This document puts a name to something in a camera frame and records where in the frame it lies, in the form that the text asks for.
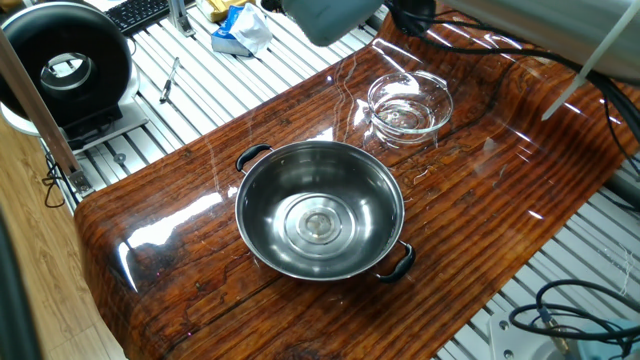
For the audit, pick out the clear glass bowl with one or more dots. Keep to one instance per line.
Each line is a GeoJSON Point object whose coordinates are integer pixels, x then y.
{"type": "Point", "coordinates": [410, 107]}

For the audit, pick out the wood-grain vinyl table cover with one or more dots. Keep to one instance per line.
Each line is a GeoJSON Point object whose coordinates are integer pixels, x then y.
{"type": "Point", "coordinates": [200, 280]}

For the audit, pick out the small metal hand tool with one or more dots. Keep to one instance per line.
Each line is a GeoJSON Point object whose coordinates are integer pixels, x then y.
{"type": "Point", "coordinates": [166, 90]}

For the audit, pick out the yellow packet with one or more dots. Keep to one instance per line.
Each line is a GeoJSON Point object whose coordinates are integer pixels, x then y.
{"type": "Point", "coordinates": [222, 9]}

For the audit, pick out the grey metal washer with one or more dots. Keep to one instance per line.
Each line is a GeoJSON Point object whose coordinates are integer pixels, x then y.
{"type": "Point", "coordinates": [119, 159]}

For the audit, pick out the black keyboard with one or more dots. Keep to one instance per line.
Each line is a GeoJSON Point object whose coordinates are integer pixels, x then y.
{"type": "Point", "coordinates": [135, 15]}

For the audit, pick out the white zip tie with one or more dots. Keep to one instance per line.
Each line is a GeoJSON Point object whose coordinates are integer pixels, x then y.
{"type": "Point", "coordinates": [590, 65]}

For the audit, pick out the metal post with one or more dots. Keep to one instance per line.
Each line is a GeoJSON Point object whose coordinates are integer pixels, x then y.
{"type": "Point", "coordinates": [180, 17]}

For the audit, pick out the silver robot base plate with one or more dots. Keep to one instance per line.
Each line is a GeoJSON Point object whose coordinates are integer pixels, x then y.
{"type": "Point", "coordinates": [515, 340]}

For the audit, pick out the brown frame bar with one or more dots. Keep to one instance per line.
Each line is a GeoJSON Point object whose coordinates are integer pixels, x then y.
{"type": "Point", "coordinates": [35, 105]}

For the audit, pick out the black frame post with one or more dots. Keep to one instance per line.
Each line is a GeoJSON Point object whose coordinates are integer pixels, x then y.
{"type": "Point", "coordinates": [12, 300]}

